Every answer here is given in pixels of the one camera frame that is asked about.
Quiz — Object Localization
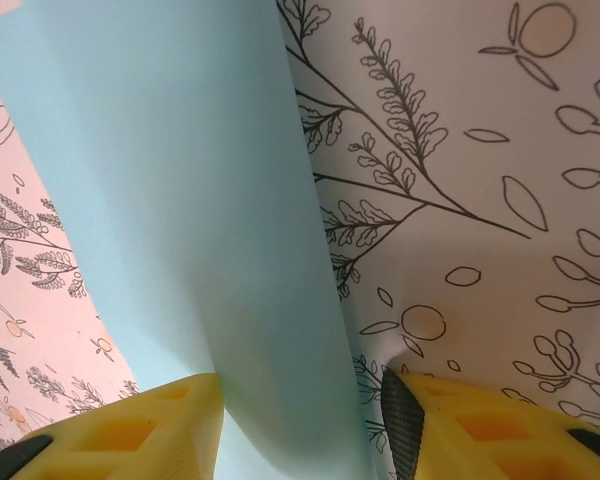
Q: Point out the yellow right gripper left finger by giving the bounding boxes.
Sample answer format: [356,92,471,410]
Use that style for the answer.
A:
[0,372,227,480]

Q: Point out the light blue cloth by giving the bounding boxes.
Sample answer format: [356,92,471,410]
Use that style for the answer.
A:
[0,0,367,480]

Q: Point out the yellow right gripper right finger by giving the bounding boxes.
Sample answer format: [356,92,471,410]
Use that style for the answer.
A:
[381,368,600,480]

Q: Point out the floral printed table cover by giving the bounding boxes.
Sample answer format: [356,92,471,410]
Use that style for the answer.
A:
[0,0,600,480]

